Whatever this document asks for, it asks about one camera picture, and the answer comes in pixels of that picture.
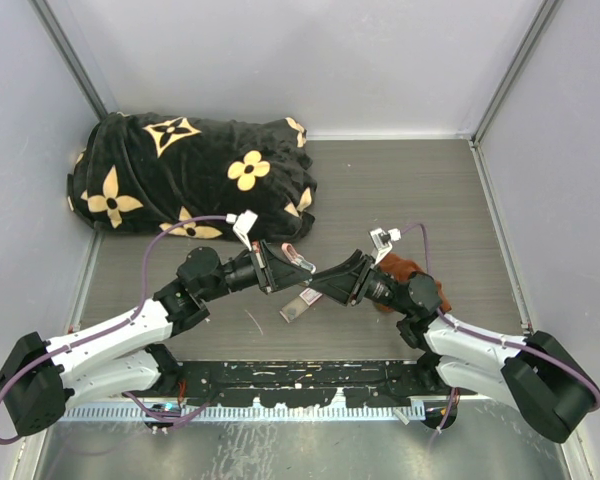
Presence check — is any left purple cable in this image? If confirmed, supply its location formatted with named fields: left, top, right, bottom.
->
left=0, top=213, right=236, bottom=446

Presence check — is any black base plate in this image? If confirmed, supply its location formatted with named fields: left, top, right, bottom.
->
left=133, top=360, right=451, bottom=408

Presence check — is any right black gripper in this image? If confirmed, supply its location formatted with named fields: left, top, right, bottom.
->
left=310, top=249, right=412, bottom=315

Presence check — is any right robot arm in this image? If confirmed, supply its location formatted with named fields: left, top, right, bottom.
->
left=310, top=251, right=600, bottom=443

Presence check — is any white slotted cable duct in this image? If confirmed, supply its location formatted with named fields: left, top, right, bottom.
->
left=61, top=401, right=426, bottom=422

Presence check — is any aluminium front rail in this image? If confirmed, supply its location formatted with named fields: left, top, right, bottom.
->
left=57, top=326, right=124, bottom=375

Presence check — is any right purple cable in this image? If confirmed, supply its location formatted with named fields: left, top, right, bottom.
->
left=392, top=222, right=600, bottom=441

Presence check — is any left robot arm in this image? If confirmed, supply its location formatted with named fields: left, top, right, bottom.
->
left=0, top=241, right=312, bottom=445

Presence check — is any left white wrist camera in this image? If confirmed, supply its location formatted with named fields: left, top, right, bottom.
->
left=232, top=210, right=258, bottom=251

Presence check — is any black floral plush blanket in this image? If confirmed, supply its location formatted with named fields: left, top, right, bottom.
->
left=66, top=112, right=318, bottom=243

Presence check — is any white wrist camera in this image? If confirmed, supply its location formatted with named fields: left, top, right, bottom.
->
left=232, top=210, right=258, bottom=251
left=369, top=227, right=401, bottom=265

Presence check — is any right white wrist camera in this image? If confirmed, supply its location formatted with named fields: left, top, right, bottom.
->
left=369, top=227, right=401, bottom=265

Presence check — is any brown cloth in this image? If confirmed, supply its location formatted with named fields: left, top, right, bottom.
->
left=379, top=253, right=452, bottom=313

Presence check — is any red white staple box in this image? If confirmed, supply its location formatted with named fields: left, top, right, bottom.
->
left=279, top=288, right=322, bottom=323

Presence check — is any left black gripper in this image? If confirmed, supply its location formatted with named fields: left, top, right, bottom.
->
left=200, top=239, right=312, bottom=302

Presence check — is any purple cable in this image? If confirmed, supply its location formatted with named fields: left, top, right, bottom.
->
left=392, top=222, right=600, bottom=441
left=0, top=213, right=236, bottom=446

